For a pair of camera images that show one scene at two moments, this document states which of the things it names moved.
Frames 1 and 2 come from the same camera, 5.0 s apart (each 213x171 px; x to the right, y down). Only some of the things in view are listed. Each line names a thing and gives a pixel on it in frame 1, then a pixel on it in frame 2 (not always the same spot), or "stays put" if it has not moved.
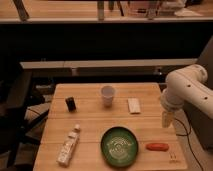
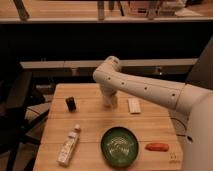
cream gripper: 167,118 to 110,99
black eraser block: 70,102 stays put
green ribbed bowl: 119,146 stays put
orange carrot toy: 158,147 stays put
